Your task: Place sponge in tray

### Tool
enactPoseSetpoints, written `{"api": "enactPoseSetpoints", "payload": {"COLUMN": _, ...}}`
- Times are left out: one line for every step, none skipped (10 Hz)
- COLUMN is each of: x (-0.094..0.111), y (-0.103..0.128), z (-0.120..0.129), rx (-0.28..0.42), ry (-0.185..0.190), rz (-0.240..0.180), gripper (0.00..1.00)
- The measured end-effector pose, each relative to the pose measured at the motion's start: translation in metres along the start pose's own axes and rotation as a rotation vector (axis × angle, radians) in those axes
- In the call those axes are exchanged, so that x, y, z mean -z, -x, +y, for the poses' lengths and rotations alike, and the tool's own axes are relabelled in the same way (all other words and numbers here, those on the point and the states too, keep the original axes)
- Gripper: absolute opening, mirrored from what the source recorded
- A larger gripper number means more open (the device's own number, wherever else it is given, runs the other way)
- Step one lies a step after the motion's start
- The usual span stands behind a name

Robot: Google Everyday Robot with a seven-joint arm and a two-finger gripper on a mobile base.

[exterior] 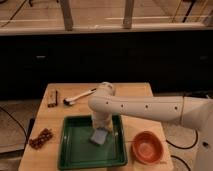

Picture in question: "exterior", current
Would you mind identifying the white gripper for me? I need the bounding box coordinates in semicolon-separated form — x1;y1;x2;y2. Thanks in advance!
92;113;112;131

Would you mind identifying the blue grey sponge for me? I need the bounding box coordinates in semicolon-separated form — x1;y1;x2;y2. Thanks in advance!
90;129;108;145

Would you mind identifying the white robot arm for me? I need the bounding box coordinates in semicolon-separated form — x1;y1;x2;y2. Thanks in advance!
88;82;213;171

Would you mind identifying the green plastic tray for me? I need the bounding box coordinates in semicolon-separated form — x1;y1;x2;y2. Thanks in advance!
58;115;128;171

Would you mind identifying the brown chocolate bar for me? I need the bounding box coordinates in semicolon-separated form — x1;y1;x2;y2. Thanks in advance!
47;90;58;107

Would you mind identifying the orange bowl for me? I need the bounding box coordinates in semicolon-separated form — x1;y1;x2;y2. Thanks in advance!
131;131;164;165

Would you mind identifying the brown grape cluster toy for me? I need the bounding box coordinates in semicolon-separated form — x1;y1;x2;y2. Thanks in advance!
29;128;53;149

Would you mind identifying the black cable on floor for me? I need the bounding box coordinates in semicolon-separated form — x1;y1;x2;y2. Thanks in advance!
165;129;200;171

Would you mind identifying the black cable left floor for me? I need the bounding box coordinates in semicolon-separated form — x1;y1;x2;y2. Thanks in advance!
0;106;29;148

